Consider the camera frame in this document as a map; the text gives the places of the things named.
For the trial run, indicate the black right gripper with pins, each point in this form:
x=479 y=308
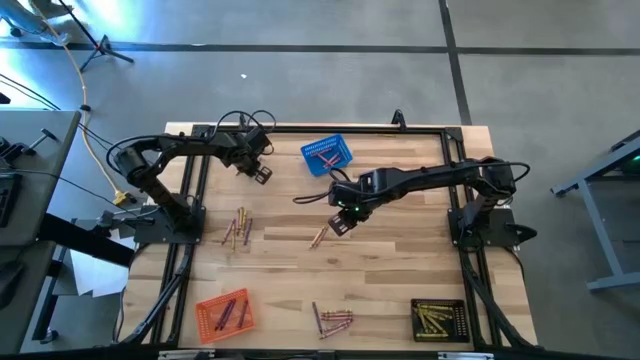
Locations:
x=352 y=206

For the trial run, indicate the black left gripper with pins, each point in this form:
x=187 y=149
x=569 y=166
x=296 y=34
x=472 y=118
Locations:
x=249 y=159

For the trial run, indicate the red crayons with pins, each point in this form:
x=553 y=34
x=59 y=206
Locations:
x=331 y=159

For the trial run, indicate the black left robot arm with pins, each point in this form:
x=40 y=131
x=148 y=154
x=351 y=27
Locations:
x=175 y=145

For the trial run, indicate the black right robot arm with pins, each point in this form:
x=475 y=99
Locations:
x=425 y=177

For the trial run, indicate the table clamp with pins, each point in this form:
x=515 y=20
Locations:
x=242 y=122
x=399 y=119

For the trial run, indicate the blue plastic basket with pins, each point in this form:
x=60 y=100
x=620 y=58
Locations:
x=310 y=167

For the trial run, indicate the black plastic basket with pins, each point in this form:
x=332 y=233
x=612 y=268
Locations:
x=460 y=325

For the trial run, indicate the orange plastic basket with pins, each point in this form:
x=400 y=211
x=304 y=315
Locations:
x=207 y=320

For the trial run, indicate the black support beam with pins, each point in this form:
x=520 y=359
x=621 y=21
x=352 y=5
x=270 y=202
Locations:
x=85 y=240

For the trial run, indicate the white paper sheet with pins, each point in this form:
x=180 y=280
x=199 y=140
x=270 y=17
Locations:
x=95 y=275

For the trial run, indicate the black tripod stand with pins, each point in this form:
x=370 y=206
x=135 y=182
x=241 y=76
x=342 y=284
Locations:
x=103 y=47

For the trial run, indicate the grey desk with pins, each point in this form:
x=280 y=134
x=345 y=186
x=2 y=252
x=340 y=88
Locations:
x=35 y=200

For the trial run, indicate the black desk clamp tool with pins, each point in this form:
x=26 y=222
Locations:
x=12 y=150

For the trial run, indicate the black keyboard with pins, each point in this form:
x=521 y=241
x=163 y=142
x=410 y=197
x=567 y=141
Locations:
x=9 y=200

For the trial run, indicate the black caster wheel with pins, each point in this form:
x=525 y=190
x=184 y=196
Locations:
x=48 y=336

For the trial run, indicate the dark desk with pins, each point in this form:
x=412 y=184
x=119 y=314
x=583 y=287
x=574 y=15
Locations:
x=20 y=300

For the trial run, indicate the person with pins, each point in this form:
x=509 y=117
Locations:
x=30 y=22

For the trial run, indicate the grey-legged side table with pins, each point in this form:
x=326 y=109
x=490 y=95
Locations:
x=612 y=280

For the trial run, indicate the black aluminium table frame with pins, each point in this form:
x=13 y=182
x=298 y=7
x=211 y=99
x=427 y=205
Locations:
x=340 y=129

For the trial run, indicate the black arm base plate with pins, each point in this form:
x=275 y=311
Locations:
x=500 y=239
x=150 y=235

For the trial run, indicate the silver bracket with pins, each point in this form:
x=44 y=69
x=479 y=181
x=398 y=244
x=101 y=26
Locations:
x=465 y=356
x=185 y=354

